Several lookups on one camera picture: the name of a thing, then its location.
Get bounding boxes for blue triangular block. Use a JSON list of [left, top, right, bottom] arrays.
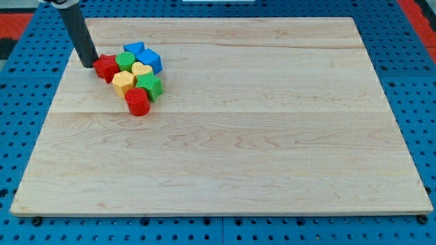
[[123, 42, 145, 56]]

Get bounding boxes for red star block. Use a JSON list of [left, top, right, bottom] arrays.
[[93, 54, 120, 83]]

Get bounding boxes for yellow hexagon block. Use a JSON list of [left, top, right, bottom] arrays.
[[112, 71, 136, 98]]

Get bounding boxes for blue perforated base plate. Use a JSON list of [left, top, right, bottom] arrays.
[[1, 1, 435, 244]]

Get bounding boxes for yellow heart block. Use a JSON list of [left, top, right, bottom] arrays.
[[131, 62, 154, 79]]

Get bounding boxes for red cylinder block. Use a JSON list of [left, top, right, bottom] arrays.
[[125, 88, 151, 116]]

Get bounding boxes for green star block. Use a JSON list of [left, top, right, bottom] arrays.
[[136, 75, 164, 102]]

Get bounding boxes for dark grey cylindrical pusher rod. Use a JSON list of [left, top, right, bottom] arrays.
[[57, 2, 98, 68]]

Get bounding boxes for blue cube block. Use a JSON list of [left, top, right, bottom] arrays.
[[136, 49, 163, 75]]

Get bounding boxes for green cylinder block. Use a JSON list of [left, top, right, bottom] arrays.
[[115, 52, 136, 72]]

